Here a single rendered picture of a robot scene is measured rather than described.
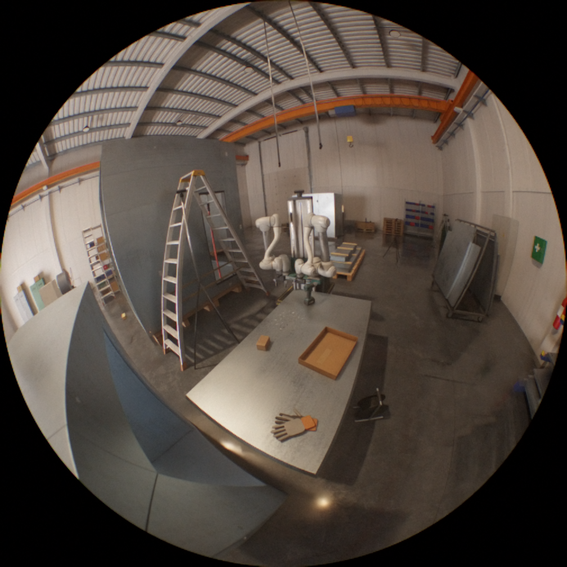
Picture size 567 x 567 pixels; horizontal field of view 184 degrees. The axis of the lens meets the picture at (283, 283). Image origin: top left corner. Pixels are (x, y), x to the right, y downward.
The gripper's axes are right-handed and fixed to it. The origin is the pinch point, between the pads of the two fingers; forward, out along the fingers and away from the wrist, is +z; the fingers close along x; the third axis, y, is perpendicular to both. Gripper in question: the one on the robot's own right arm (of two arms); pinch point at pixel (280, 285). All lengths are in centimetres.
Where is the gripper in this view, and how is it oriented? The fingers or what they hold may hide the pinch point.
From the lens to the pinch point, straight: 231.3
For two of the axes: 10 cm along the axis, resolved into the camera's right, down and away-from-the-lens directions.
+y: 4.8, -4.2, 7.7
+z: 0.8, 9.0, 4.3
